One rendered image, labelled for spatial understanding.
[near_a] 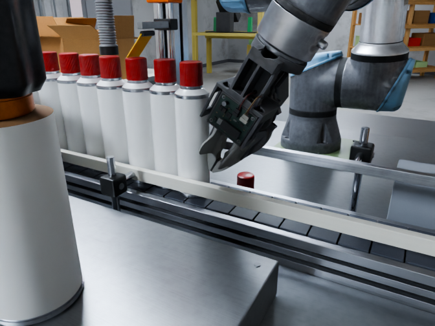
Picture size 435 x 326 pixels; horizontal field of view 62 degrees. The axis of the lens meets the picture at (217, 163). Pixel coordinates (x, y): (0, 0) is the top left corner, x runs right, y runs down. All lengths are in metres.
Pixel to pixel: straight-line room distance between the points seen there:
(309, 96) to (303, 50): 0.46
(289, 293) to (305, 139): 0.49
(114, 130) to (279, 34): 0.33
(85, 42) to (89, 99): 1.74
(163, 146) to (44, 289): 0.29
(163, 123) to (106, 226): 0.17
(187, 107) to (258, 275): 0.25
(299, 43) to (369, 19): 0.44
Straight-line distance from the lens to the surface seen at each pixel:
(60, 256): 0.37
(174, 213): 0.57
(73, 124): 0.71
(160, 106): 0.56
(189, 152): 0.54
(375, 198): 0.74
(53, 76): 0.73
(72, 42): 2.46
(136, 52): 0.62
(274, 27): 0.42
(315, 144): 0.89
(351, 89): 0.86
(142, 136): 0.60
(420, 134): 1.19
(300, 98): 0.89
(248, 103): 0.43
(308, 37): 0.42
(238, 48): 10.20
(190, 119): 0.52
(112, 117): 0.62
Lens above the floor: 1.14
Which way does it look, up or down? 22 degrees down
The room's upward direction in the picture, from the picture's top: straight up
